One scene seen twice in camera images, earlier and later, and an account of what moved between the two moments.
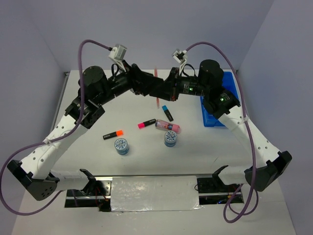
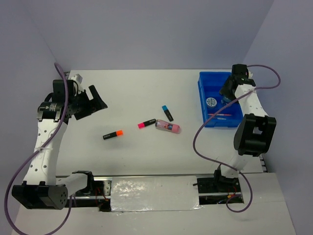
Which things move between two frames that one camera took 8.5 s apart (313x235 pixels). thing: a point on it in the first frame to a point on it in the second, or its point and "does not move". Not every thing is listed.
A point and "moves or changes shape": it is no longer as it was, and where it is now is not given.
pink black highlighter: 142,125 does not move
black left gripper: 139,81 to 93,105
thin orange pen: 156,75 moves or changes shape
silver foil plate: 154,194 does not move
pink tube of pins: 162,125 does not move
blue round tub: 170,137 moves or changes shape
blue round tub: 121,146 moves or changes shape
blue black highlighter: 167,113 does not move
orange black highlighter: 118,132 does not move
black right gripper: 170,91 to 225,89
